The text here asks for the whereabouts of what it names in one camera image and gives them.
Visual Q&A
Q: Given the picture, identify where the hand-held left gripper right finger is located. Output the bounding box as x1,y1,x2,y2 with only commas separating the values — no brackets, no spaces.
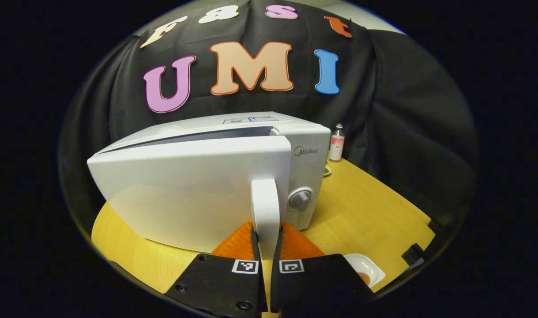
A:
271,221,375,315

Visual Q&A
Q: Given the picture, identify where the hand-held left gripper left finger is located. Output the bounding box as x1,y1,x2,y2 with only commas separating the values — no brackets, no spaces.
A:
165,221,269,318

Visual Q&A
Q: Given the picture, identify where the white microwave oven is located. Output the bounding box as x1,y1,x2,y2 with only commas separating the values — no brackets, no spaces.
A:
87,111,332,262

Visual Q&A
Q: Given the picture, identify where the white plate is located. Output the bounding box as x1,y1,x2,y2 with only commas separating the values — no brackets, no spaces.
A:
344,254,386,288

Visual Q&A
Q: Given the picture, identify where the black table edge clip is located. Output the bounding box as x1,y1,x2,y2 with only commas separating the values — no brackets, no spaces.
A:
401,243,425,266
428,216,451,235

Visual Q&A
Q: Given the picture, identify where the small pink label bottle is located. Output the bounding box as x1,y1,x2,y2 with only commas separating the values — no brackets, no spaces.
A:
329,124,345,162

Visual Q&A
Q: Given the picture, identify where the black backdrop cloth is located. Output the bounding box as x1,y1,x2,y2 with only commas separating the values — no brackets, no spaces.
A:
59,0,479,230

